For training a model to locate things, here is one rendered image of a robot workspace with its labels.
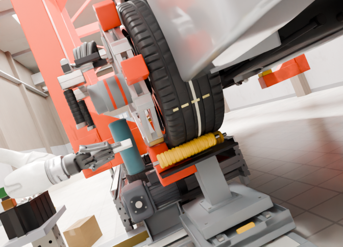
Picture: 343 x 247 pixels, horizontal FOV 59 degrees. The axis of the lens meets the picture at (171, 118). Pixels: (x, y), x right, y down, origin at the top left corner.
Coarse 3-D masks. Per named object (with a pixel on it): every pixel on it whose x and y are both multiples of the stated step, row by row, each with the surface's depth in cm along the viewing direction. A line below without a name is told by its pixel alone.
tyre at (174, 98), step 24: (144, 0) 115; (144, 24) 106; (144, 48) 102; (168, 48) 103; (168, 72) 104; (216, 72) 107; (168, 96) 104; (192, 96) 108; (216, 96) 111; (168, 120) 110; (192, 120) 114; (216, 120) 119; (168, 144) 133
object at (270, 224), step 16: (272, 208) 126; (192, 224) 145; (240, 224) 124; (256, 224) 118; (272, 224) 113; (288, 224) 114; (192, 240) 135; (208, 240) 121; (224, 240) 111; (240, 240) 111; (256, 240) 112
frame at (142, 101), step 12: (108, 36) 112; (120, 36) 110; (120, 48) 106; (120, 60) 106; (132, 84) 106; (144, 84) 107; (132, 96) 106; (144, 96) 107; (132, 108) 156; (144, 108) 108; (144, 120) 112; (156, 120) 114; (144, 132) 120; (156, 132) 120
